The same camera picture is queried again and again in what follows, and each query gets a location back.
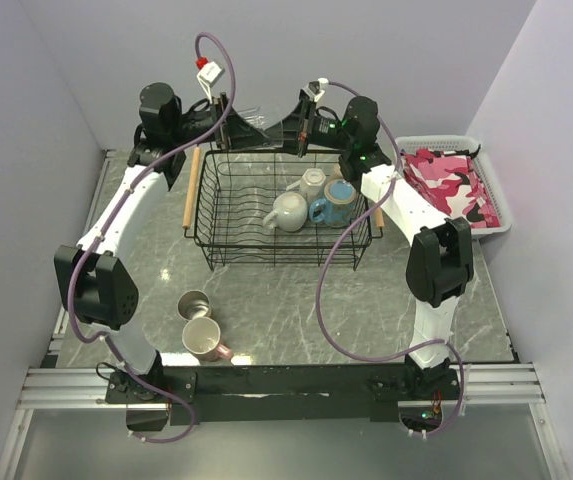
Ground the pink mug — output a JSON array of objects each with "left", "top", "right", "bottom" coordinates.
[{"left": 182, "top": 317, "right": 233, "bottom": 361}]

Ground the white plastic basket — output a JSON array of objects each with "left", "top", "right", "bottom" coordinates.
[{"left": 397, "top": 135, "right": 511, "bottom": 238}]

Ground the aluminium frame rail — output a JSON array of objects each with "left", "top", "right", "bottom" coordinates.
[{"left": 0, "top": 368, "right": 165, "bottom": 479}]

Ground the clear glass cup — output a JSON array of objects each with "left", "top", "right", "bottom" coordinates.
[{"left": 238, "top": 103, "right": 284, "bottom": 147}]

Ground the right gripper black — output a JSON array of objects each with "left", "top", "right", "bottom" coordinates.
[{"left": 265, "top": 99, "right": 352, "bottom": 159}]

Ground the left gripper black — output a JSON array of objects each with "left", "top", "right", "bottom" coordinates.
[{"left": 170, "top": 92, "right": 274, "bottom": 153}]

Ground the steel cup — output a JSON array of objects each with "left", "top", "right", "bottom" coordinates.
[{"left": 177, "top": 290, "right": 212, "bottom": 321}]

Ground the white faceted mug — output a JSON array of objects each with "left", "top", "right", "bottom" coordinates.
[{"left": 286, "top": 168, "right": 327, "bottom": 204}]

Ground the black wire dish rack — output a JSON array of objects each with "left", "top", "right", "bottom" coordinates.
[{"left": 180, "top": 146, "right": 385, "bottom": 272}]

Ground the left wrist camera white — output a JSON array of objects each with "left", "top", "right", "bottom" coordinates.
[{"left": 196, "top": 57, "right": 225, "bottom": 101}]

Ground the beige handleless cup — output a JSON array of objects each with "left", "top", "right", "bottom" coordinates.
[{"left": 328, "top": 163, "right": 344, "bottom": 181}]

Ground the beige mug white inside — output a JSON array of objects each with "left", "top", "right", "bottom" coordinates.
[{"left": 262, "top": 191, "right": 308, "bottom": 233}]

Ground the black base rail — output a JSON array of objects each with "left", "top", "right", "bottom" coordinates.
[{"left": 105, "top": 361, "right": 462, "bottom": 427}]

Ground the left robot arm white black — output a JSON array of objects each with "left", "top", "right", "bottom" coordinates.
[{"left": 54, "top": 82, "right": 264, "bottom": 402}]

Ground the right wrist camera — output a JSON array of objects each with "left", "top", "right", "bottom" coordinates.
[{"left": 301, "top": 77, "right": 329, "bottom": 103}]

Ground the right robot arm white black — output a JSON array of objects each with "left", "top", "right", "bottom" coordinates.
[{"left": 266, "top": 91, "right": 474, "bottom": 399}]

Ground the pink camouflage cloth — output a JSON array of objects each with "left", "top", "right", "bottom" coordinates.
[{"left": 402, "top": 146, "right": 500, "bottom": 229}]

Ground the blue butterfly mug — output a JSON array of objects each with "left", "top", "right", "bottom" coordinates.
[{"left": 309, "top": 179, "right": 357, "bottom": 228}]

